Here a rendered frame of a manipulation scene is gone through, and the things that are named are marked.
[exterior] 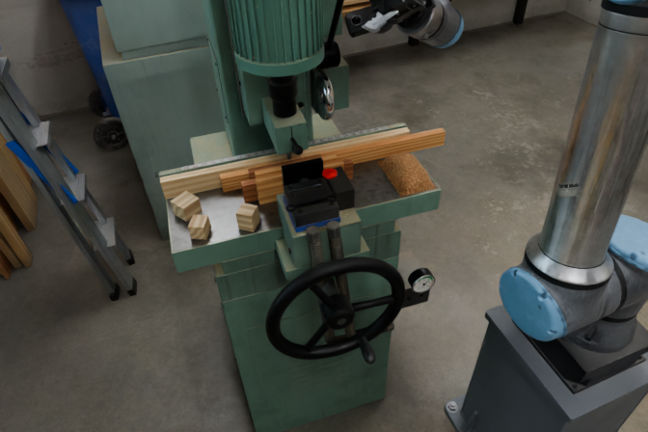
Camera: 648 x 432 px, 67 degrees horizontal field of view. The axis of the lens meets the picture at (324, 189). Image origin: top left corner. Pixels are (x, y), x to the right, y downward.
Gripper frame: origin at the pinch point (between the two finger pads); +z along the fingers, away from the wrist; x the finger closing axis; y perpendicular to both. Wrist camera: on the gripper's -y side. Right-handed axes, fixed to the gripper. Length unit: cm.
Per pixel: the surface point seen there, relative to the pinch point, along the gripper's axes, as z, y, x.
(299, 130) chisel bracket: -6.4, -23.8, 16.8
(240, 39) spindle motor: 10.4, -18.3, 2.4
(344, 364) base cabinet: -43, -59, 74
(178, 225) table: 9, -50, 29
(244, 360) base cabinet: -14, -67, 63
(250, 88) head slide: -4.0, -32.4, 3.5
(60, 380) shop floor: -5, -157, 59
